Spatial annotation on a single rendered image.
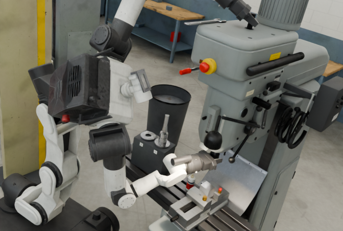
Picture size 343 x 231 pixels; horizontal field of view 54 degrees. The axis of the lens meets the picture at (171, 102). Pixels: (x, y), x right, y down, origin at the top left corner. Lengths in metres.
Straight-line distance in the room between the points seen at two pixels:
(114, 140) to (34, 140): 1.97
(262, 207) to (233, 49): 1.21
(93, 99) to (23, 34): 1.60
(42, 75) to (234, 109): 0.87
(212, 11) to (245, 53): 5.51
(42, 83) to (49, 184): 0.52
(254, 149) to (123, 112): 0.93
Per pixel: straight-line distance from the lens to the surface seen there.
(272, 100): 1.65
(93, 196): 3.18
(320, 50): 2.05
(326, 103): 1.57
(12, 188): 2.20
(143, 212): 3.08
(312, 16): 5.82
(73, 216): 2.23
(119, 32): 1.43
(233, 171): 2.09
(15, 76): 2.85
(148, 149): 1.93
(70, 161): 1.77
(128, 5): 1.44
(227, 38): 1.24
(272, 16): 1.57
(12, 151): 3.17
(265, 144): 1.96
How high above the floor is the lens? 2.18
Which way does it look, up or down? 26 degrees down
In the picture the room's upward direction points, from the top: 11 degrees clockwise
